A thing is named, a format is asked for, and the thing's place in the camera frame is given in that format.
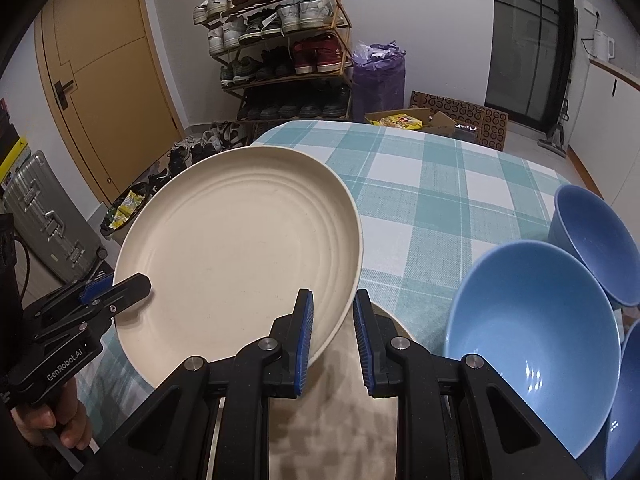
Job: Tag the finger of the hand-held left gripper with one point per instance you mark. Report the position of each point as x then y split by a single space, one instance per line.
96 291
130 287

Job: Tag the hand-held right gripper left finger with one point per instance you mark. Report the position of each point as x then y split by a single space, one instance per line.
305 345

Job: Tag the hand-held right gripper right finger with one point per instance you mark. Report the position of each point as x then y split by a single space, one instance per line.
362 345

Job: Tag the cream round plate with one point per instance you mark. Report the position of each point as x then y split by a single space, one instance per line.
225 260

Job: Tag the light blue bowl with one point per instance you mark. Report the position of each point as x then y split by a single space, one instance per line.
525 335

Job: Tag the person's left hand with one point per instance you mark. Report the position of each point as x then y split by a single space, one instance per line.
75 420

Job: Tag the cream trash bin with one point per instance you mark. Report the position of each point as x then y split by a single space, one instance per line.
111 230

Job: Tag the silver hard-shell suitcase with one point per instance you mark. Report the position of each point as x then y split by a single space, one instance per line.
45 210

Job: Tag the scattered pile of shoes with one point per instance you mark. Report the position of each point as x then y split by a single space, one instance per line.
180 157

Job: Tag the black yellow carton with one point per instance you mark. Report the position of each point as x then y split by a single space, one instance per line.
10 150

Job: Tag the yellow wooden door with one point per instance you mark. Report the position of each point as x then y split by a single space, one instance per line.
110 85

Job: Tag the yellow snack packet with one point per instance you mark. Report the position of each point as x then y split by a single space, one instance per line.
400 120

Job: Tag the open cardboard box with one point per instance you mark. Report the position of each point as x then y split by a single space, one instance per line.
440 120

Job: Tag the brown circle-pattern mat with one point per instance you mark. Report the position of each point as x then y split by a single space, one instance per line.
490 125

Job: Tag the purple plastic bag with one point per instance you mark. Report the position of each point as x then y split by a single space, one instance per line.
377 90

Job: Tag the upright stick vacuum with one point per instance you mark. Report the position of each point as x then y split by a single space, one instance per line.
552 142

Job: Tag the wooden shoe rack with shoes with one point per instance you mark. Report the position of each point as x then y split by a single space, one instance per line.
310 55

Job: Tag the white base cabinets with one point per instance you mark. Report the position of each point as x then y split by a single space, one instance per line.
610 120

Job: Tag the black-framed glass door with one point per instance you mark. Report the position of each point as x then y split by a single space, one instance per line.
525 35

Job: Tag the white electric kettle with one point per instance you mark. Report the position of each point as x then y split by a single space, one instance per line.
602 45

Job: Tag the white wall socket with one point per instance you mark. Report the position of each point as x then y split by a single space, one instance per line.
591 9

